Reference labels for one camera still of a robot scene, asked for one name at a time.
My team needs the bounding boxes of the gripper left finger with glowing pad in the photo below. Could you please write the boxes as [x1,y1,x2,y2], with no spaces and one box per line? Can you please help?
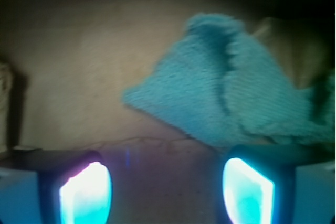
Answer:
[1,150,112,223]

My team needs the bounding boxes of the crumpled white paper ball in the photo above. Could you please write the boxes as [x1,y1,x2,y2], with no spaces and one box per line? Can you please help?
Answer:
[1,62,13,151]

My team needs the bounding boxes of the teal blue microfiber cloth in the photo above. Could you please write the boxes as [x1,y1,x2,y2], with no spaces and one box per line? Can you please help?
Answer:
[122,14,335,147]

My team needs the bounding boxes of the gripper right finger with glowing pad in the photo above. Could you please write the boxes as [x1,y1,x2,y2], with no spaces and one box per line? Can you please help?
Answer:
[222,144,335,223]

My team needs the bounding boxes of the brown paper bag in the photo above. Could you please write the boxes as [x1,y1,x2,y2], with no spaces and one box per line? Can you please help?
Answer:
[1,0,335,223]

